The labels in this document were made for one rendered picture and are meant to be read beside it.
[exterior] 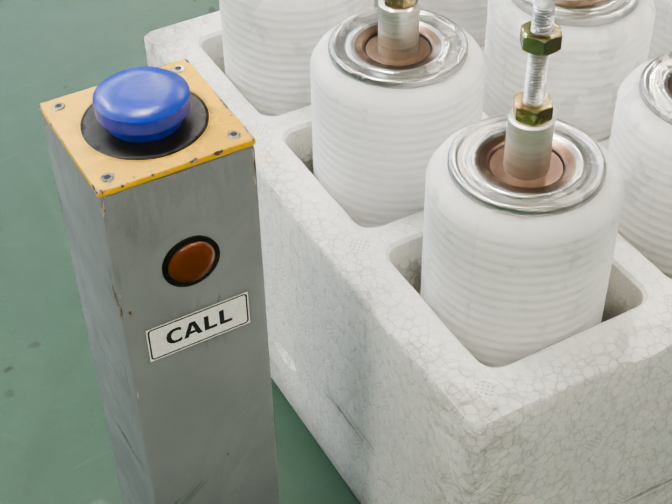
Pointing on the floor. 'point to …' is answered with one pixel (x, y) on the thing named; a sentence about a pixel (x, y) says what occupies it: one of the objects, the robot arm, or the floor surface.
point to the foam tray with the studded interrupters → (438, 347)
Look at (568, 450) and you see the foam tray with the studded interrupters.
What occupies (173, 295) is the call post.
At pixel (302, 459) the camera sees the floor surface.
